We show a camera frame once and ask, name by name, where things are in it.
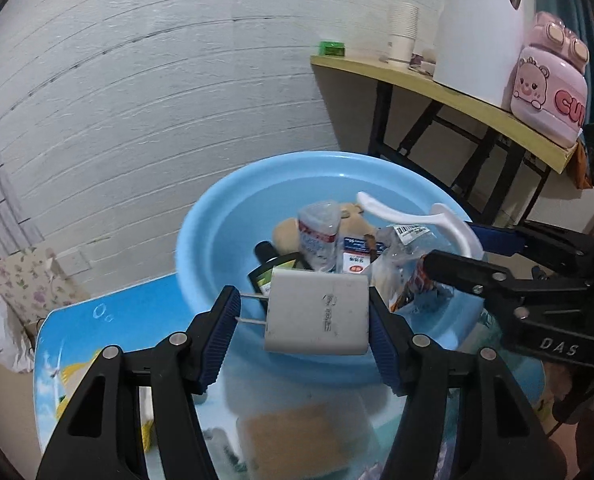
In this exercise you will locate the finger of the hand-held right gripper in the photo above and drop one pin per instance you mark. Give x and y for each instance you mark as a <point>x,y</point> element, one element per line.
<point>497,240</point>
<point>457,267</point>

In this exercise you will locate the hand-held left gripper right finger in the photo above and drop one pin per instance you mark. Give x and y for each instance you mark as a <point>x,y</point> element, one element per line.
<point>384,342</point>

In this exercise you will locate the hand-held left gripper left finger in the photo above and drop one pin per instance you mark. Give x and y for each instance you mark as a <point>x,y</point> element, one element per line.
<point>222,332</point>

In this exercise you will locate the white curved plastic piece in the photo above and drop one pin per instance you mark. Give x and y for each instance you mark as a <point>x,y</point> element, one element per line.
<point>457,230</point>

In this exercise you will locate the clear labelled plastic packet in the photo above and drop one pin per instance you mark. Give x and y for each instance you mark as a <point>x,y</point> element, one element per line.
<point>402,260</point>

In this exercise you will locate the dark green printed packet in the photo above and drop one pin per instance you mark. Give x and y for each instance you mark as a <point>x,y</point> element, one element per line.
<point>267,280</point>

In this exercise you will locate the white wall charger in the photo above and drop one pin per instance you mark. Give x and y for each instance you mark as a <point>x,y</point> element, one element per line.
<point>317,310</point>

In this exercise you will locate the blue plastic basin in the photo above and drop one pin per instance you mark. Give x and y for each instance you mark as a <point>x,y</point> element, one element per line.
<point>227,220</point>

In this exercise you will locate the clear glass bottle silver lid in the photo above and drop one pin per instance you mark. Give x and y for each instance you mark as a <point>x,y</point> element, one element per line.
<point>317,240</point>

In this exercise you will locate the clear plastic storage box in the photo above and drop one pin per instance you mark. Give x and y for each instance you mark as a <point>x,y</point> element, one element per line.
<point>297,435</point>

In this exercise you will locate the blue printed desktop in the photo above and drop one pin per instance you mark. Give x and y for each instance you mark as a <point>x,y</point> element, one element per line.
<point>127,320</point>

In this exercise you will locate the small blue white carton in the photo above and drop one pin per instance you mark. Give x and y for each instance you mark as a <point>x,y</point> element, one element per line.
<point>357,255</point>

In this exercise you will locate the orange cloth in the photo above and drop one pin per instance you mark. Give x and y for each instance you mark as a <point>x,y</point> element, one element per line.
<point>582,165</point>

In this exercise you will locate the brown plush toy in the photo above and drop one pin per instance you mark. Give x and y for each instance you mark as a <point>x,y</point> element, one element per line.
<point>284,235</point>

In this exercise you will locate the wooden side desk black legs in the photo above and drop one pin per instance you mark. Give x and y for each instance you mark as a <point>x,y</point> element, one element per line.
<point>477,105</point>

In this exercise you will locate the pink bear lunch box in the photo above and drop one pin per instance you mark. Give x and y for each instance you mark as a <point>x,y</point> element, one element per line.
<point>542,100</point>

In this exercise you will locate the small dark container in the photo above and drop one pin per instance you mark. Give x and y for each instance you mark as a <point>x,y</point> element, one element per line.
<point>422,65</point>

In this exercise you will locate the white electric kettle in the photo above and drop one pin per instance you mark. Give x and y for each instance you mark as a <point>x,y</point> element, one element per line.
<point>477,35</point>

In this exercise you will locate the white plastic bag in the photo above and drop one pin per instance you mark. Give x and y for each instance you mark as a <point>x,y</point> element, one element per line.
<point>2,335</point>

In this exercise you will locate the stack of paper cups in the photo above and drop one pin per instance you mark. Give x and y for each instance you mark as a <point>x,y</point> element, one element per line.
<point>401,35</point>

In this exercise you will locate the small green box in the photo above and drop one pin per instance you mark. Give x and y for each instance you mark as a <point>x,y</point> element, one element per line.
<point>332,48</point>

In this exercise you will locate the white wall socket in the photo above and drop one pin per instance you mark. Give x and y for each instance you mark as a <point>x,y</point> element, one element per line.
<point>72,262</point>

